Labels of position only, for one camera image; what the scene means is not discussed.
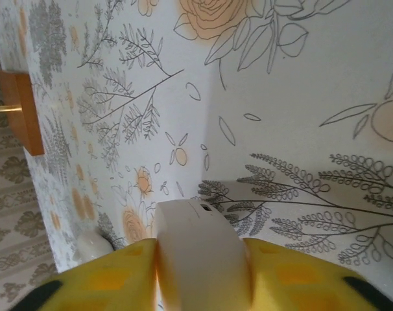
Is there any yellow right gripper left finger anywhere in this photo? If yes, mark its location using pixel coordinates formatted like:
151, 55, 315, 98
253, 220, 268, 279
14, 238, 158, 311

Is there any white oblong earbud charging case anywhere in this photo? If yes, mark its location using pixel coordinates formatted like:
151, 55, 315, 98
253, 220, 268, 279
75, 229, 113, 260

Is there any white round earbud charging case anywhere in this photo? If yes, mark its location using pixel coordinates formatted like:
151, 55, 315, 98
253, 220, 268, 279
154, 199, 253, 311

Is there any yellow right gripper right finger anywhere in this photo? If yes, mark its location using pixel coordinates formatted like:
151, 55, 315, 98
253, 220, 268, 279
241, 238, 393, 311

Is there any gold wire stand wooden base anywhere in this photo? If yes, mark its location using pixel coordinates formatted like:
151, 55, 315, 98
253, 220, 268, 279
0, 70, 45, 157

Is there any floral patterned table cover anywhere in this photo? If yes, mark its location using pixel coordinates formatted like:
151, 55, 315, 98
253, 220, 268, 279
0, 0, 393, 302

